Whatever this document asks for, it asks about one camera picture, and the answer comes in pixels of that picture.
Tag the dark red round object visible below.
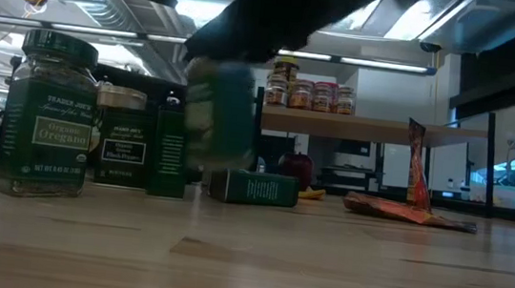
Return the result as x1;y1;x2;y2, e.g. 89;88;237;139
276;150;316;195

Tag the dark green pepper tin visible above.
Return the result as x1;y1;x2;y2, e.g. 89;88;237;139
92;107;157;191
205;165;302;212
145;94;196;200

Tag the orange taco seasoning packet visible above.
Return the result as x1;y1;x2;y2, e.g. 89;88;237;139
339;190;483;236
398;115;443;213

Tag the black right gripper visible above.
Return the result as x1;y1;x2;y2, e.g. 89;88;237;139
182;0;331;73

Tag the black ceiling dome camera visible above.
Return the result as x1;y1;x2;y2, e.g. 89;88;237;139
418;40;443;56

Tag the long ceiling light rail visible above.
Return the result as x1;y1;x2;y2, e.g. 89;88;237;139
0;14;439;78

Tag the wooden shelf with black frame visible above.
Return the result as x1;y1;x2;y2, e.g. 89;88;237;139
244;85;505;221

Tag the green-lidded oregano spice jar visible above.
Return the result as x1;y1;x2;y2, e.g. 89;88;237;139
175;54;264;174
0;25;106;205

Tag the wide jar with tan lid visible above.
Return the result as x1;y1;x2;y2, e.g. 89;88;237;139
94;82;150;115

